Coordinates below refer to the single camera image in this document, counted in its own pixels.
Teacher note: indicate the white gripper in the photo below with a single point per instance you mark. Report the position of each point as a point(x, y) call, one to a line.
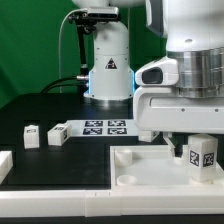
point(157, 106)

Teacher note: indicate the white square tabletop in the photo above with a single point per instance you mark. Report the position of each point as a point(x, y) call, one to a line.
point(151, 168)

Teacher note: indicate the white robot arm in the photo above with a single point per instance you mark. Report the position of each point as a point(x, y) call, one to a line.
point(183, 91)

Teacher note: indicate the fiducial marker sheet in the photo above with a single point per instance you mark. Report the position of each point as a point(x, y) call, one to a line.
point(103, 128)

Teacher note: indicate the white block at left edge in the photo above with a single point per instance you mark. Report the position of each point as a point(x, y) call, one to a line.
point(6, 163)

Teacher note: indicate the black camera on stand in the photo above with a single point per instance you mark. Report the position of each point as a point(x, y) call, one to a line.
point(86, 20)

